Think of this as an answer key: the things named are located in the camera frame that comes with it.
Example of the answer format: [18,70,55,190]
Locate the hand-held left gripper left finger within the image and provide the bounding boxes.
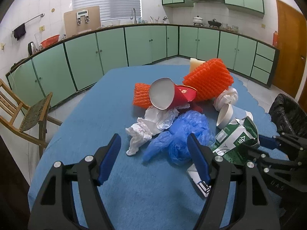
[28,133,121,230]

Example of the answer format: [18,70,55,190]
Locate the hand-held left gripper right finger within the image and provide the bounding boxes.
[187,133,281,230]

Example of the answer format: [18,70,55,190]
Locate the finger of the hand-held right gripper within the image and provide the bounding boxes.
[245,145,292,173]
[258,132,307,160]

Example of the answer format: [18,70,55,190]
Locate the green white milk carton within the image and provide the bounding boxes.
[187,116,261,198]

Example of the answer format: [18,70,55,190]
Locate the bin with black bag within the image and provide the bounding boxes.
[268,93,307,161]

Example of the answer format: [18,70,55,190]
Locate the small orange foam net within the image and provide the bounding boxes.
[133,83,154,107]

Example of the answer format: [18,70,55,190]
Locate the blue plastic bag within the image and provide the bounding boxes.
[142,111,216,166]

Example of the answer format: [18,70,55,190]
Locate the white paper cup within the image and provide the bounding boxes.
[216,103,253,130]

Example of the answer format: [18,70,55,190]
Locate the crumpled white paper napkin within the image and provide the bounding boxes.
[125,105,180,156]

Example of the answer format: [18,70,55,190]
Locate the blue tablecloth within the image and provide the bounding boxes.
[28,65,288,230]

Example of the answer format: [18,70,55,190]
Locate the crumpled white tissue ball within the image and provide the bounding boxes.
[213,87,239,112]

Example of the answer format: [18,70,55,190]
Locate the red paper cup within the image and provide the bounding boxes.
[149,78,198,111]

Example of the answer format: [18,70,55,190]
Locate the large orange foam net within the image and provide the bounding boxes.
[183,58,234,101]

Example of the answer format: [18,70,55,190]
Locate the wooden folding chair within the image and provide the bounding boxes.
[0,79,63,157]

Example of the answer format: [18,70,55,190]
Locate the pale yellow foam block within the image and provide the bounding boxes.
[189,57,206,72]

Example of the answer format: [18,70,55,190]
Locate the brown wooden door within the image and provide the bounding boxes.
[271,0,307,99]

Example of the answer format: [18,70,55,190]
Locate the green base cabinets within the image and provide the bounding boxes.
[6,24,281,106]

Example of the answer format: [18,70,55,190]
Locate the row of glass jars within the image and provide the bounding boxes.
[222,23,240,33]

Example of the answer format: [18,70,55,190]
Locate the red plastic basin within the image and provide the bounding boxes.
[40,35,59,48]

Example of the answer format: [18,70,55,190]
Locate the clear glass jug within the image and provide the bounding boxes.
[34,33,44,51]

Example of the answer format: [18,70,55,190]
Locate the wooden cutting board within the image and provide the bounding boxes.
[64,6,102,37]

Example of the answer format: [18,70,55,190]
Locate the dark hanging towel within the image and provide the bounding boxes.
[13,23,26,41]

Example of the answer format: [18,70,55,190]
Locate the white window blind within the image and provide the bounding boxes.
[73,0,141,22]

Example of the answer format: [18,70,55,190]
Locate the metal towel rail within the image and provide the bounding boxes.
[12,13,45,34]

